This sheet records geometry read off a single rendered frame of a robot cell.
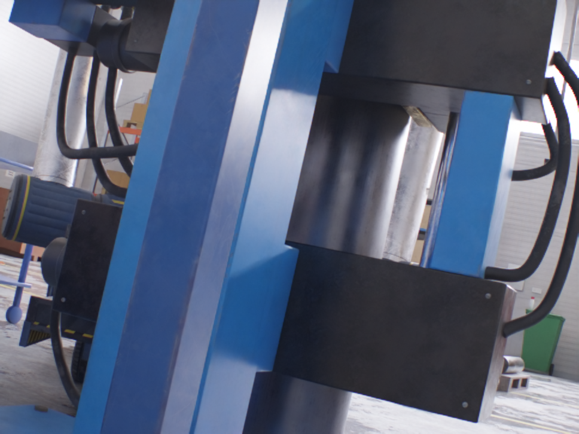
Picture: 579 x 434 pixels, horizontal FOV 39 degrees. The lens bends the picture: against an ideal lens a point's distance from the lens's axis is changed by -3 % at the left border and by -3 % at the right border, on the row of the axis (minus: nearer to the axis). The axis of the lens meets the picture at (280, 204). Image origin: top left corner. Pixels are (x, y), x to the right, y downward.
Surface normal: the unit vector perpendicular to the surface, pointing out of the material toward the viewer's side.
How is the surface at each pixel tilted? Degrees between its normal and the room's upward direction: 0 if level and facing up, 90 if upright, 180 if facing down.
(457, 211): 90
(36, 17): 90
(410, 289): 90
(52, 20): 90
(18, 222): 113
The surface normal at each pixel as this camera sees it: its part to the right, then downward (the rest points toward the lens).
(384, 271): -0.37, -0.17
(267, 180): 0.90, 0.16
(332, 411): 0.67, 0.08
